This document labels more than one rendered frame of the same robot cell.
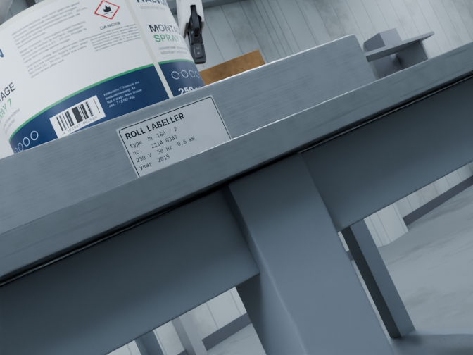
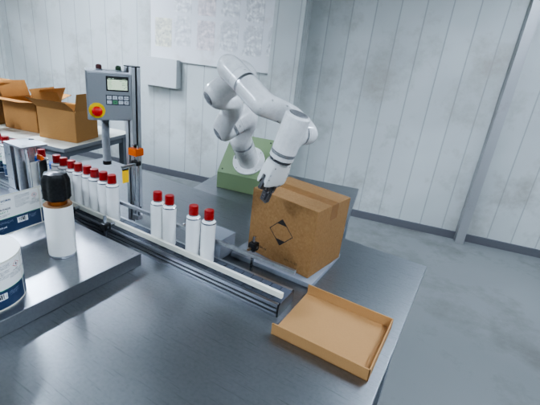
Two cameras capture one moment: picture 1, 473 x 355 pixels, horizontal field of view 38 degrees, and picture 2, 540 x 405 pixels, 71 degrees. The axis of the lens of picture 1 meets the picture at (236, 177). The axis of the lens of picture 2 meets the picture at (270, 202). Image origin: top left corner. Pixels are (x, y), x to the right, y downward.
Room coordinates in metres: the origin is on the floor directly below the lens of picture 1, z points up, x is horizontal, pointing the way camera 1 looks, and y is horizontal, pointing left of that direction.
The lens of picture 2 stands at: (0.82, -1.07, 1.61)
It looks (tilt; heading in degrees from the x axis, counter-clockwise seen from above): 22 degrees down; 55
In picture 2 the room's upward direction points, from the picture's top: 7 degrees clockwise
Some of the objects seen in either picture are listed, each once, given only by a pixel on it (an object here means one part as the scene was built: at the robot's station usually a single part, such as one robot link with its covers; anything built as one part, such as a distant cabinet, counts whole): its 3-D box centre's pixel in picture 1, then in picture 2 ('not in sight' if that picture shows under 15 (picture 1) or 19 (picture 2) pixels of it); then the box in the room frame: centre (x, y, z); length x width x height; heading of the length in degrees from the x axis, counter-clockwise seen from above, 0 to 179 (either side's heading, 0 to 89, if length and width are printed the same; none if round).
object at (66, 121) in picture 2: not in sight; (67, 113); (1.16, 2.41, 0.97); 0.51 x 0.42 x 0.37; 44
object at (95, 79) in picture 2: not in sight; (109, 95); (1.14, 0.60, 1.38); 0.17 x 0.10 x 0.19; 172
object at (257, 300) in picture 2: not in sight; (116, 227); (1.11, 0.46, 0.85); 1.65 x 0.11 x 0.05; 117
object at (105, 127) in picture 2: not in sight; (106, 140); (1.13, 0.65, 1.18); 0.04 x 0.04 x 0.21
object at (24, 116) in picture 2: not in sight; (34, 106); (0.95, 2.74, 0.96); 0.53 x 0.45 x 0.37; 41
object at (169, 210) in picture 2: not in sight; (169, 220); (1.25, 0.20, 0.98); 0.05 x 0.05 x 0.20
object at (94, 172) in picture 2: not in sight; (96, 191); (1.06, 0.56, 0.98); 0.05 x 0.05 x 0.20
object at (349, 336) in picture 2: not in sight; (333, 325); (1.56, -0.43, 0.85); 0.30 x 0.26 x 0.04; 117
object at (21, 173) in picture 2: not in sight; (30, 172); (0.84, 0.80, 1.01); 0.14 x 0.13 x 0.26; 117
